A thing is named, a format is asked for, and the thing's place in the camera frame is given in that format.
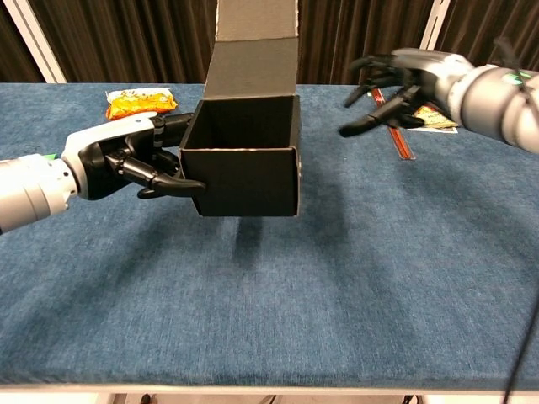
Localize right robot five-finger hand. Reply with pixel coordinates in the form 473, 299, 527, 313
339, 47, 472, 138

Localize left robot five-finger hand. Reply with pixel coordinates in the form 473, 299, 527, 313
61, 111, 207, 201

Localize black folding box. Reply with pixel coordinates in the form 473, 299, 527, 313
178, 0, 303, 219

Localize green vegetable packet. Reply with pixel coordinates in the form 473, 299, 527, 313
410, 103, 459, 130

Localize orange snack packet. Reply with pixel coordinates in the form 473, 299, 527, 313
104, 87, 179, 122

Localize black pleated curtain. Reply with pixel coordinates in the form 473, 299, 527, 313
296, 0, 435, 85
435, 0, 539, 72
0, 3, 45, 84
29, 0, 220, 85

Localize wrapped red-brown chopsticks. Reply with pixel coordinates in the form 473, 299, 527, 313
369, 86, 418, 162

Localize blue table mat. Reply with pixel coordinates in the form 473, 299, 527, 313
0, 82, 539, 391

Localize white metal frame post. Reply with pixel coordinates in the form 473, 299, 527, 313
0, 0, 67, 84
419, 0, 451, 52

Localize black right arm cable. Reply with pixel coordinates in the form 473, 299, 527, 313
494, 36, 539, 404

